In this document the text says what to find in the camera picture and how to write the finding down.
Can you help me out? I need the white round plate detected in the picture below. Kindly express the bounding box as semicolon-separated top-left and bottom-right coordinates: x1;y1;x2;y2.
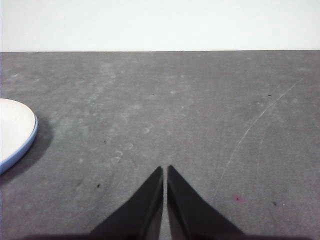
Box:
0;97;36;166

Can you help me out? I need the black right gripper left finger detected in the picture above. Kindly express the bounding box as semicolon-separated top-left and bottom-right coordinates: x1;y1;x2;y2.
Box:
87;165;164;236

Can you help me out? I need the blue round plate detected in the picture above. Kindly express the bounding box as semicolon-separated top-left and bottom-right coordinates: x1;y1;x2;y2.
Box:
0;114;39;176

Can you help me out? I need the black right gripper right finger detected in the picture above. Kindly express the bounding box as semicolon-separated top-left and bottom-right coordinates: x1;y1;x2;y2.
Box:
166;164;245;236

